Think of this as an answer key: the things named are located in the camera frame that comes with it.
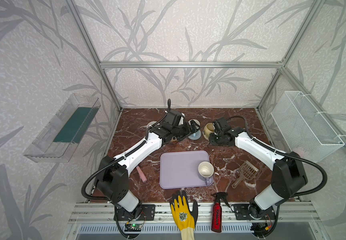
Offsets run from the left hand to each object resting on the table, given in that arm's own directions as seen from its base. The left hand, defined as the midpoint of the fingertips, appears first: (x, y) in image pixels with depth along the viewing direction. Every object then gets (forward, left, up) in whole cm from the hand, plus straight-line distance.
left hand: (198, 127), depth 79 cm
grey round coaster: (+11, -3, -25) cm, 27 cm away
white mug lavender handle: (-15, -6, -22) cm, 27 cm away
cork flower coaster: (-7, +13, -4) cm, 15 cm away
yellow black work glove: (-39, +7, -21) cm, 45 cm away
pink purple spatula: (-18, +32, -22) cm, 43 cm away
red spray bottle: (-37, -8, -19) cm, 43 cm away
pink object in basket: (-13, -49, -2) cm, 50 cm away
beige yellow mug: (+4, -7, -7) cm, 11 cm away
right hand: (+2, -9, -12) cm, 15 cm away
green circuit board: (-43, +32, -24) cm, 58 cm away
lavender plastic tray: (-14, +10, -25) cm, 30 cm away
